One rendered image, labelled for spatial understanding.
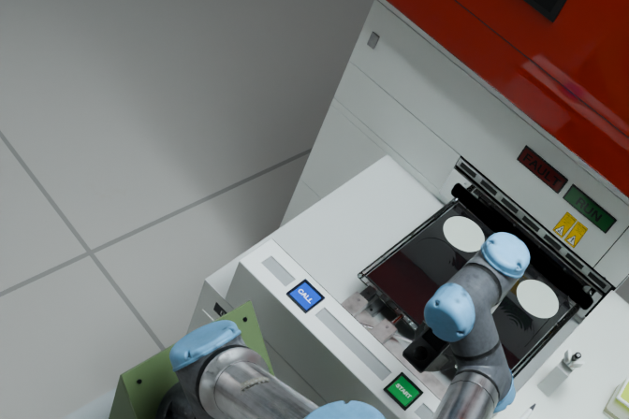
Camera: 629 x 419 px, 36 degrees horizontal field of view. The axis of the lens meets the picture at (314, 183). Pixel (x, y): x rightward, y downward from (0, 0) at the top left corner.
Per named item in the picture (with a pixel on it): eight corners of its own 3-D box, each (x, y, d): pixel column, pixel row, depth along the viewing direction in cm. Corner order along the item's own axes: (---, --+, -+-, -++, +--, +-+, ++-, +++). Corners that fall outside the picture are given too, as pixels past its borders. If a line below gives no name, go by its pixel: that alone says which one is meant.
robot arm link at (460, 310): (476, 367, 142) (514, 325, 149) (455, 302, 139) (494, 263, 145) (434, 360, 148) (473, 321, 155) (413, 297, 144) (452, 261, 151)
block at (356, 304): (353, 297, 201) (357, 290, 199) (364, 309, 200) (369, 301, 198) (328, 318, 196) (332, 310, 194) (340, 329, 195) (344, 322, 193)
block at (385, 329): (381, 325, 198) (386, 317, 196) (392, 336, 197) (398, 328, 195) (356, 345, 193) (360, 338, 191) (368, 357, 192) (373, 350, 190)
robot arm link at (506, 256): (475, 246, 146) (504, 219, 152) (447, 285, 154) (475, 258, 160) (516, 280, 144) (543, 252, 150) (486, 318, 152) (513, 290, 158)
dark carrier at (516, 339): (458, 203, 225) (459, 202, 224) (573, 305, 215) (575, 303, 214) (365, 277, 203) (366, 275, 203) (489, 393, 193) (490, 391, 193)
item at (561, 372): (549, 368, 192) (581, 335, 183) (564, 382, 191) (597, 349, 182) (533, 385, 189) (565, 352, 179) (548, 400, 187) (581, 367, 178)
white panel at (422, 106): (336, 100, 247) (387, -22, 217) (587, 319, 223) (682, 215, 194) (329, 105, 245) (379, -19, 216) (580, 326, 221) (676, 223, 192)
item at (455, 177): (442, 190, 233) (457, 165, 226) (585, 315, 220) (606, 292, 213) (437, 193, 232) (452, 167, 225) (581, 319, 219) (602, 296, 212)
